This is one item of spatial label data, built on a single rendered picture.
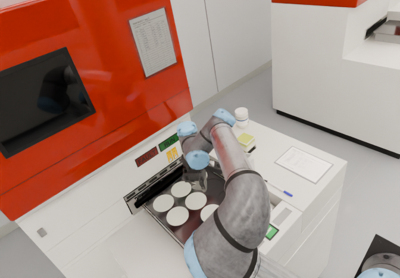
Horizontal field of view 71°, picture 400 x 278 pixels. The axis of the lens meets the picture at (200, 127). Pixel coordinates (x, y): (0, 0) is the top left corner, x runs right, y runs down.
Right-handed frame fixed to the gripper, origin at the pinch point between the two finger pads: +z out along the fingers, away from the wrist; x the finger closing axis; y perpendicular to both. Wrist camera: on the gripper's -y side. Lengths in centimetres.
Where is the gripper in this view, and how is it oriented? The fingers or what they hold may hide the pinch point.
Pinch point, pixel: (206, 189)
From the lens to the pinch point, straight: 126.1
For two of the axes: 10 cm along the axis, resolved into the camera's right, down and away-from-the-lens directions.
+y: -9.8, 0.7, 1.9
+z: 1.7, 7.9, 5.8
